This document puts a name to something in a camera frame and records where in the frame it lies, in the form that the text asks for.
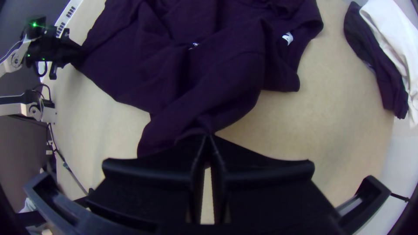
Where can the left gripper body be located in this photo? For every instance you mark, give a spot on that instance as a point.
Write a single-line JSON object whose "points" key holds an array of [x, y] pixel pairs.
{"points": [[62, 52]]}

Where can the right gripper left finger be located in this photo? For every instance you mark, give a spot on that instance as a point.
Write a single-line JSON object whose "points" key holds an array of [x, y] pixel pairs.
{"points": [[153, 189]]}

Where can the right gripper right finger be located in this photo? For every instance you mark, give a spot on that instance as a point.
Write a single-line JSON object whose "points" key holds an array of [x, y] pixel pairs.
{"points": [[267, 192]]}

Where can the dark t-shirt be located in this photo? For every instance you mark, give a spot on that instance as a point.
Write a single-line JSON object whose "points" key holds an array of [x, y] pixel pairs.
{"points": [[196, 71]]}

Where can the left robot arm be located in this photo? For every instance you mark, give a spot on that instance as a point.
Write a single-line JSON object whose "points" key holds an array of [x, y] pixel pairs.
{"points": [[16, 58]]}

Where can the white laundry basket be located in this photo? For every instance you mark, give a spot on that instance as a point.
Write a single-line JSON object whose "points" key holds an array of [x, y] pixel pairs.
{"points": [[70, 14]]}

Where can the pile of folded clothes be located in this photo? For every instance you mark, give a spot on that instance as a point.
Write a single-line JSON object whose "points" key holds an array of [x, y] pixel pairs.
{"points": [[385, 49]]}

